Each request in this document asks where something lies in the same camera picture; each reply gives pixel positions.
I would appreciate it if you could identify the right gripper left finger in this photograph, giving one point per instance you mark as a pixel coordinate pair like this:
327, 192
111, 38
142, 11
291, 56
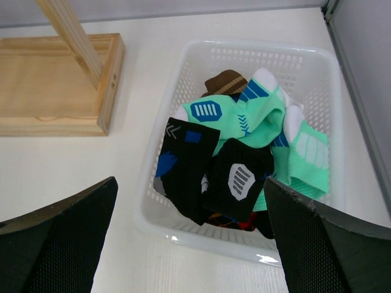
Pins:
57, 248

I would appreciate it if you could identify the wooden hanger rack frame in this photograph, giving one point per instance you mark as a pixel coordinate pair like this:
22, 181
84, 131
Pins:
63, 85

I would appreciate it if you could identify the mint green patterned sock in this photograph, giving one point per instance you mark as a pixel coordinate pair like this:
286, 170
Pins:
301, 156

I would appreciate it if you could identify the black blue grey sock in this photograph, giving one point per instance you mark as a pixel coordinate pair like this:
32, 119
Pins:
185, 154

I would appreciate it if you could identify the white plastic basket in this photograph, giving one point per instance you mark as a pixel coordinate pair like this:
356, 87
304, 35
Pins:
310, 76

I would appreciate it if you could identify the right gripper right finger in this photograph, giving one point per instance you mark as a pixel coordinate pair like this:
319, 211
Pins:
323, 249

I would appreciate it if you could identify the brown striped sock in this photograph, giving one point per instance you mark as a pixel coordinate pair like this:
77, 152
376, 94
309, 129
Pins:
228, 82

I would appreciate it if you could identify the argyle red orange sock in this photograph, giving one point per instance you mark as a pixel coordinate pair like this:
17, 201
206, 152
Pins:
257, 221

